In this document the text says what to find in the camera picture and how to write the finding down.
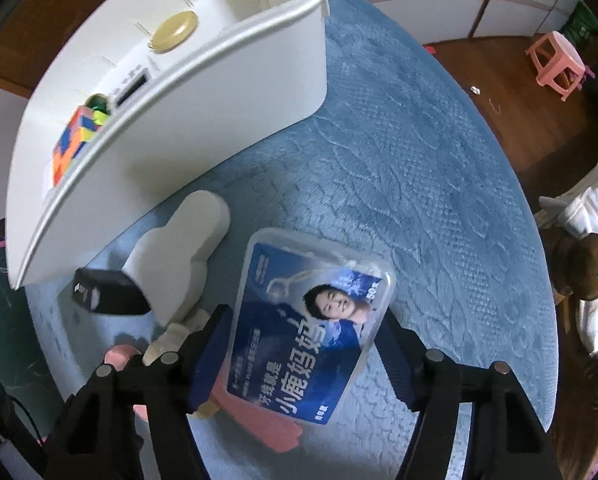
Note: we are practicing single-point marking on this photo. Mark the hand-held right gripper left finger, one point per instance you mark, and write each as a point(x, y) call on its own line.
point(211, 355)

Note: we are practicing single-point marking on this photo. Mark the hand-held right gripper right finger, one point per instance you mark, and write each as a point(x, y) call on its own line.
point(394, 355)

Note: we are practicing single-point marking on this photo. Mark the clear box with blue label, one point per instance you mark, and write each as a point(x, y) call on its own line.
point(304, 335)

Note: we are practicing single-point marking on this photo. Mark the white plastic storage bin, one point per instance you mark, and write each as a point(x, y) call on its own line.
point(204, 125)

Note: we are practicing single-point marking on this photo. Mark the colourful puzzle cube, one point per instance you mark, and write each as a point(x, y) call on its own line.
point(74, 145)

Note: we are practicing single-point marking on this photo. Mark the white rectangular device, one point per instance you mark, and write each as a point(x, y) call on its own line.
point(129, 89)

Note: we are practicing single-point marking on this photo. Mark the gold round lid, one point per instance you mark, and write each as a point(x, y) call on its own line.
point(174, 30)

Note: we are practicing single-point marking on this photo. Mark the beige house-shaped block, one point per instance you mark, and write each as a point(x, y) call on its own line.
point(171, 342)

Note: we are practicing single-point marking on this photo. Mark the pink and white small tool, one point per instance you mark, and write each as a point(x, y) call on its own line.
point(259, 425)

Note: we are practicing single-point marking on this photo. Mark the pink tape dispenser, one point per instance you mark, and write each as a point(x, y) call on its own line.
point(121, 360)

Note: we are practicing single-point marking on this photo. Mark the black cube charger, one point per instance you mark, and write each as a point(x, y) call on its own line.
point(109, 292)

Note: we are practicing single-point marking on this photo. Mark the pink plastic stool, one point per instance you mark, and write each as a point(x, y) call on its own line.
point(554, 52)

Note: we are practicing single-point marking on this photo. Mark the magenta small toy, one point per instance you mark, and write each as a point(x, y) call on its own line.
point(590, 72)

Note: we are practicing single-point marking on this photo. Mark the green bag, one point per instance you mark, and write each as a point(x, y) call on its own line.
point(586, 27)

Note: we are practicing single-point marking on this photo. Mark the green chalkboard with pink frame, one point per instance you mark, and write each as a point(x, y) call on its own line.
point(9, 310)

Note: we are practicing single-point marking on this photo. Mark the wooden bed frame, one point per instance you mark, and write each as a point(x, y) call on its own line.
point(584, 265)

